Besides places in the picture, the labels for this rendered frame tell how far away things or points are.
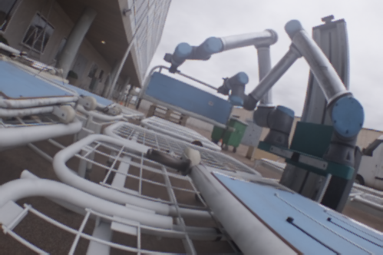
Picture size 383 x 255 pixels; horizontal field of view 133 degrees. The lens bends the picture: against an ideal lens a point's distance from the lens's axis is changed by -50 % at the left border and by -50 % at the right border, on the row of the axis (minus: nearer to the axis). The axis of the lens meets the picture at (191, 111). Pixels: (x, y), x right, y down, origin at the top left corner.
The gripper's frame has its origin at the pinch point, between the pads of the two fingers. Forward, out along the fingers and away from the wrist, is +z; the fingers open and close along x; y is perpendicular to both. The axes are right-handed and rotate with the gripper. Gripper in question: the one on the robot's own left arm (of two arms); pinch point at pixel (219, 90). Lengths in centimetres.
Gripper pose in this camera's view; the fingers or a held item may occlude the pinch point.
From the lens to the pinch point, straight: 134.0
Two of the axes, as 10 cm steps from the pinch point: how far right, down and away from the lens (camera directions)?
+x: -2.9, 9.3, -2.2
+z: -3.1, 1.3, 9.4
